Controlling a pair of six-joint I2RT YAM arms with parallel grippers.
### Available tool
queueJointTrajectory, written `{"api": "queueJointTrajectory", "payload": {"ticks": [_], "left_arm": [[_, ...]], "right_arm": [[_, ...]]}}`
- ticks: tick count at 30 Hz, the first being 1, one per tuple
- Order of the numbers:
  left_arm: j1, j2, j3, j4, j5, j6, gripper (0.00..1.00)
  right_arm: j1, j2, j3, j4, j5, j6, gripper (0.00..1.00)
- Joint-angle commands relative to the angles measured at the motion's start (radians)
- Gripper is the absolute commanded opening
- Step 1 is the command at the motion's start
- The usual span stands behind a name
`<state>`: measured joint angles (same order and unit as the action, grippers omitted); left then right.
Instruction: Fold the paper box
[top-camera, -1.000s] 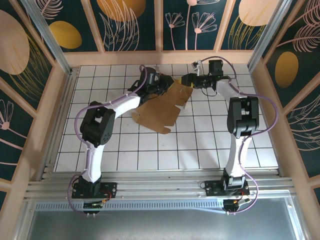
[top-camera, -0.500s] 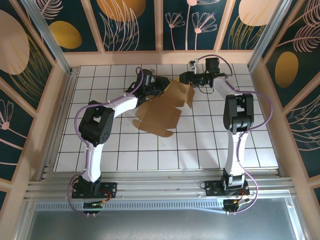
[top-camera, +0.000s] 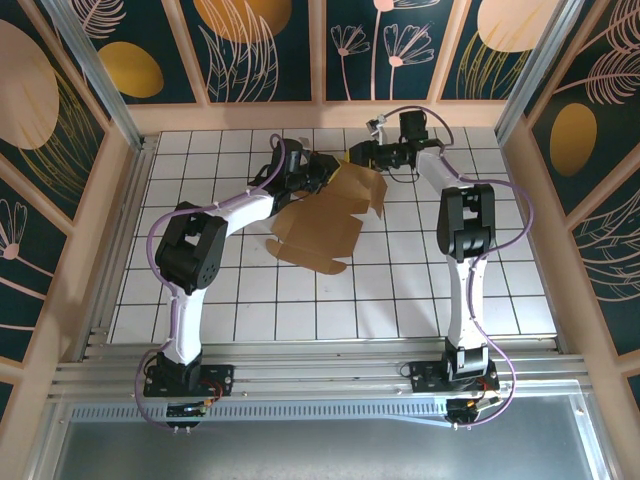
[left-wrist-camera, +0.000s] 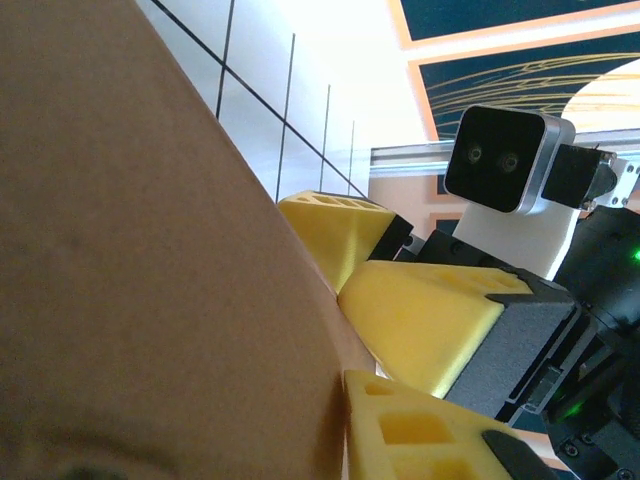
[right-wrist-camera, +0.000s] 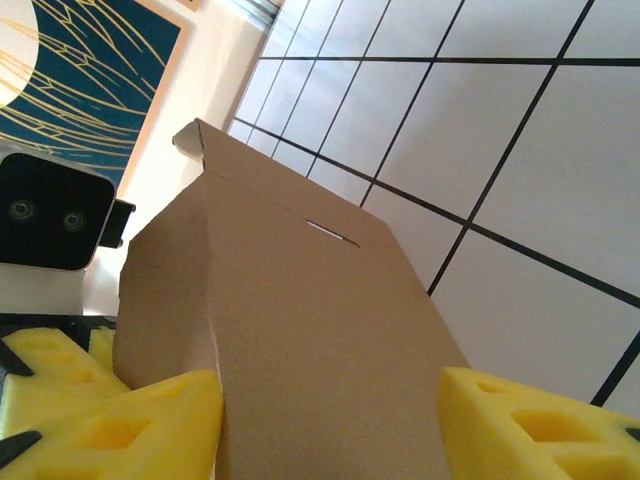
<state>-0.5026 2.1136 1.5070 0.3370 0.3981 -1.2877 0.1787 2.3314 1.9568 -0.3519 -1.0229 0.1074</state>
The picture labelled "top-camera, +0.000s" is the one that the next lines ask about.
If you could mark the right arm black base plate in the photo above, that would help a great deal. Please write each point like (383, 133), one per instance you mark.
(425, 380)

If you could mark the aluminium side rail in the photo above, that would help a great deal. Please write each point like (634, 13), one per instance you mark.
(132, 200)

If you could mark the grey metal sheet panel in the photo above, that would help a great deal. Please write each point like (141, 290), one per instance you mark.
(320, 450)

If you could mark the aluminium corner post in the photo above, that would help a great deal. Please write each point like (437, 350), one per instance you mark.
(95, 65)
(540, 65)

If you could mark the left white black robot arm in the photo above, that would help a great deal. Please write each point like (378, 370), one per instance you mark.
(187, 320)

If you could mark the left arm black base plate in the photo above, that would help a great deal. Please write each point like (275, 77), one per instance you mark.
(220, 375)

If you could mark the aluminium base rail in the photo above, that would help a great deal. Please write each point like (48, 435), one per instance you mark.
(320, 375)

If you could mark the brown cardboard paper box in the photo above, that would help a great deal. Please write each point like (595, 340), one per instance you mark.
(320, 225)

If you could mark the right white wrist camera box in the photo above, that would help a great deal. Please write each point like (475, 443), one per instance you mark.
(378, 131)

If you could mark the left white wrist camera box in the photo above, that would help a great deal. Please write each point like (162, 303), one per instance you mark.
(302, 143)

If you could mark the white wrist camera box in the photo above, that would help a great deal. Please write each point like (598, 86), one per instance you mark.
(302, 143)
(378, 131)

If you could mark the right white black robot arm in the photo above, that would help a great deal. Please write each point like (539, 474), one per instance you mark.
(462, 300)

